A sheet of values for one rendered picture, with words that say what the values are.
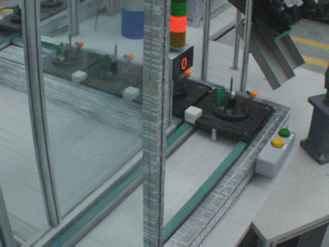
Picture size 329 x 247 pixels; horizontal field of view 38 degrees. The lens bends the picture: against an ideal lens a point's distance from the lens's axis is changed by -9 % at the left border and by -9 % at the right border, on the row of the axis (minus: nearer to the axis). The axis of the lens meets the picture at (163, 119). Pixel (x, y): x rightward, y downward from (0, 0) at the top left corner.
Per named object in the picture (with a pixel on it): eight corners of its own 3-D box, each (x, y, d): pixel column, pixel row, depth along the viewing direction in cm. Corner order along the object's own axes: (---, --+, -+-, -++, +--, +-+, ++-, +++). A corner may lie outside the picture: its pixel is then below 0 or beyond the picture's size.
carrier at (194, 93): (211, 91, 196) (213, 61, 189) (180, 120, 178) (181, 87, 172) (156, 74, 206) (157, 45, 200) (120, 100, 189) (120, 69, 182)
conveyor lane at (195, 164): (269, 131, 190) (272, 108, 185) (147, 277, 128) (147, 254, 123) (202, 109, 202) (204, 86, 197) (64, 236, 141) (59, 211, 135)
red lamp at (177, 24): (188, 29, 154) (189, 14, 151) (180, 33, 150) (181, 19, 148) (174, 25, 156) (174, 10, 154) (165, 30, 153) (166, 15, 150)
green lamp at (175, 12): (189, 13, 151) (190, -1, 149) (181, 18, 148) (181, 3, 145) (174, 10, 154) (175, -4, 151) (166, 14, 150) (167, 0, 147)
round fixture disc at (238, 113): (256, 108, 182) (257, 103, 181) (241, 126, 172) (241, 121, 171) (221, 97, 188) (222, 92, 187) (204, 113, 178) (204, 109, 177)
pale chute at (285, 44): (298, 66, 210) (305, 62, 206) (284, 76, 201) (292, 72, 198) (264, 10, 210) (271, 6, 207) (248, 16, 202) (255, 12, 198)
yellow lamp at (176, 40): (188, 43, 157) (188, 29, 154) (180, 49, 153) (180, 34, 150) (174, 39, 159) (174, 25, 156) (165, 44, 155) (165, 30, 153)
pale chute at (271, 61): (288, 79, 199) (295, 75, 195) (272, 90, 190) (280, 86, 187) (251, 19, 199) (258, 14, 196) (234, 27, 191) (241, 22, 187)
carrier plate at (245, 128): (272, 111, 185) (273, 106, 184) (247, 143, 167) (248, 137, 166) (215, 92, 195) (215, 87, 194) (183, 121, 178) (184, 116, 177)
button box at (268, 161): (293, 146, 175) (296, 132, 171) (272, 179, 159) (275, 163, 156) (276, 140, 178) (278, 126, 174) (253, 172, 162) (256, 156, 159)
